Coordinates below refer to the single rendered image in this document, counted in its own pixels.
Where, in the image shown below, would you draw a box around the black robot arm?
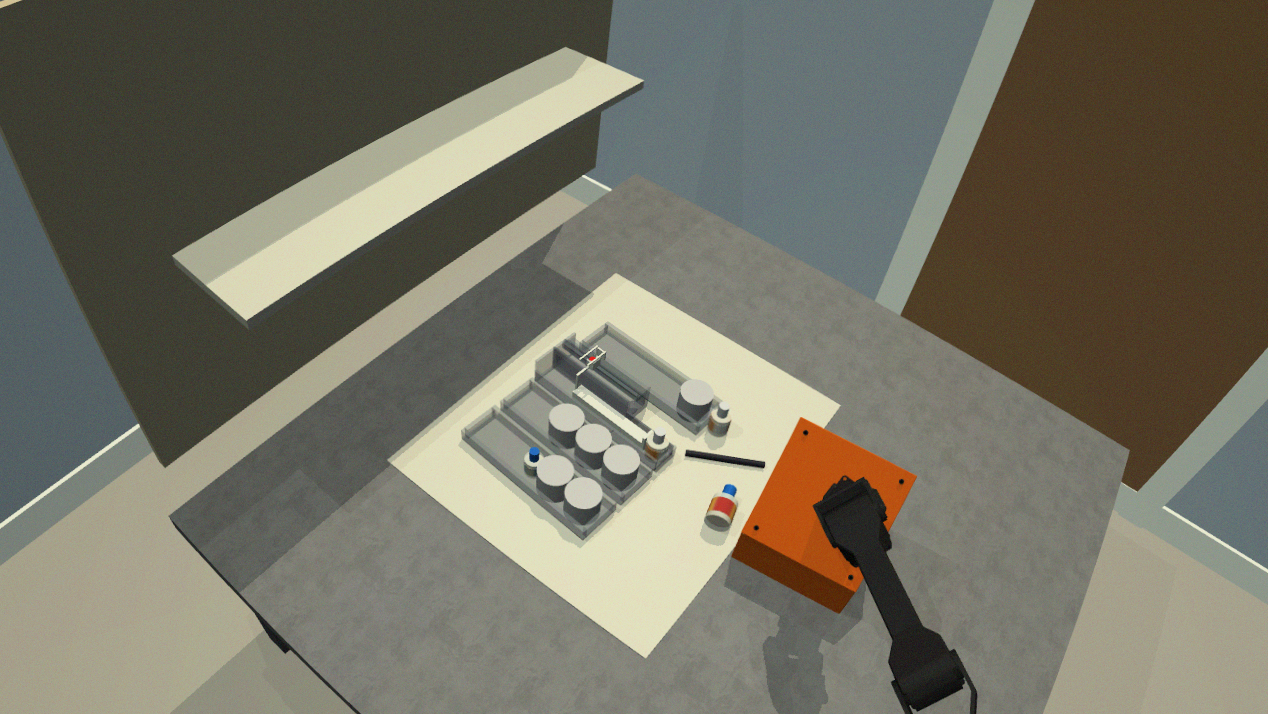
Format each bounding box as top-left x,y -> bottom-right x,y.
812,476 -> 978,714

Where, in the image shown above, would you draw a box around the white jar with red label and blue lid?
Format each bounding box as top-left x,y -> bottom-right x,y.
704,484 -> 738,531

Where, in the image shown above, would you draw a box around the black long thin bar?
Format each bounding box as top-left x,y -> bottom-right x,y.
685,449 -> 765,468

